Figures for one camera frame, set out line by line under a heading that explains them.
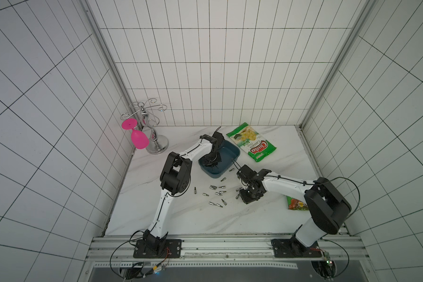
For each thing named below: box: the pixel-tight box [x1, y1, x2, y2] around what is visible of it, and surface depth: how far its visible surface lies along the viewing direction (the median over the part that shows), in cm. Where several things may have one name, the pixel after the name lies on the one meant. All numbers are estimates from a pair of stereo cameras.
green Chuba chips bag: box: [226, 122, 277, 163], surface depth 112 cm
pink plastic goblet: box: [121, 118, 150, 150], surface depth 91 cm
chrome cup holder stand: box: [120, 98, 169, 155], surface depth 96 cm
